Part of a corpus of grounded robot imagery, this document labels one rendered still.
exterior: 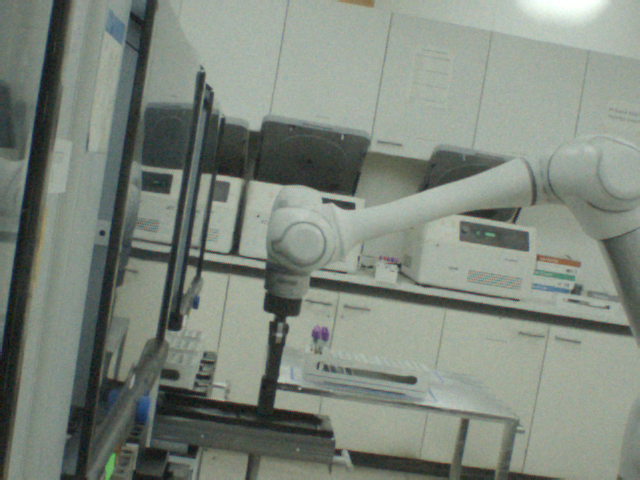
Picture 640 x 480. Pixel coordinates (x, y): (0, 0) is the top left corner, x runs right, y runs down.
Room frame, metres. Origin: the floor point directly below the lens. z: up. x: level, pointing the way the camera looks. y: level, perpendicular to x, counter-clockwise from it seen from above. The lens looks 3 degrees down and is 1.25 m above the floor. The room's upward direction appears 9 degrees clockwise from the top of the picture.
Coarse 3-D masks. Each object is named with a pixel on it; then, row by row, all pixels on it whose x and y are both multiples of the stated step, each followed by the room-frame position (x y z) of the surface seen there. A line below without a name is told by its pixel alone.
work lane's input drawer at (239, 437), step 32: (160, 416) 1.52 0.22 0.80; (192, 416) 1.53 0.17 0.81; (224, 416) 1.54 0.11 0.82; (256, 416) 1.62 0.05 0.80; (288, 416) 1.66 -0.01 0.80; (320, 416) 1.64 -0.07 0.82; (224, 448) 1.53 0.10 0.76; (256, 448) 1.53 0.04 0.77; (288, 448) 1.54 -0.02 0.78; (320, 448) 1.54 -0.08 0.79
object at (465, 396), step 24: (264, 360) 2.08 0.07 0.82; (288, 360) 2.13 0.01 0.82; (288, 384) 1.88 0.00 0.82; (312, 384) 1.90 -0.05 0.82; (336, 384) 1.95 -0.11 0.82; (432, 384) 2.13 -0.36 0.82; (456, 384) 2.17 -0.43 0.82; (480, 384) 2.23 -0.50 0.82; (408, 408) 1.89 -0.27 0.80; (432, 408) 1.89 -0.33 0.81; (456, 408) 1.90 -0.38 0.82; (480, 408) 1.94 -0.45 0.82; (504, 408) 1.98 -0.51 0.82; (504, 432) 1.92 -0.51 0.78; (456, 456) 2.32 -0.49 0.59; (504, 456) 1.90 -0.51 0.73
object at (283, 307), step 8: (264, 296) 1.64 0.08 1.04; (272, 296) 1.61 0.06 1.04; (280, 296) 1.61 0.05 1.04; (264, 304) 1.63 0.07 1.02; (272, 304) 1.61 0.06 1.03; (280, 304) 1.61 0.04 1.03; (288, 304) 1.61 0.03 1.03; (296, 304) 1.62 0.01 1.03; (272, 312) 1.61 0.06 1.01; (280, 312) 1.61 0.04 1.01; (288, 312) 1.61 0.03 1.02; (296, 312) 1.62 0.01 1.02; (280, 320) 1.61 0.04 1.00; (272, 328) 1.62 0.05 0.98
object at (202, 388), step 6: (198, 378) 1.79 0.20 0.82; (198, 384) 1.74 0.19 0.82; (204, 384) 1.75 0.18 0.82; (210, 384) 1.81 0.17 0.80; (162, 390) 1.68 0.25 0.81; (168, 390) 1.68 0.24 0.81; (174, 390) 1.68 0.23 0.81; (180, 390) 1.68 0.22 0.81; (186, 390) 1.68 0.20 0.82; (192, 390) 1.69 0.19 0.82; (198, 390) 1.69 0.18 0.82; (204, 390) 1.70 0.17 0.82; (210, 390) 1.75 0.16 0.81; (198, 396) 1.69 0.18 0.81; (204, 396) 1.69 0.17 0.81
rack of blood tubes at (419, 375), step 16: (304, 352) 1.98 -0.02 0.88; (336, 352) 2.02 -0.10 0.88; (304, 368) 1.94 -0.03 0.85; (336, 368) 2.01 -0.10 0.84; (352, 368) 2.04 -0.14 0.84; (368, 368) 1.95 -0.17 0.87; (384, 368) 1.95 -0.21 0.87; (400, 368) 1.95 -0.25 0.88; (416, 368) 1.98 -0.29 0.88; (352, 384) 1.95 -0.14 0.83; (368, 384) 1.95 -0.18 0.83; (384, 384) 1.95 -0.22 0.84; (400, 384) 1.95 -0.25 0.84; (416, 384) 1.95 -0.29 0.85
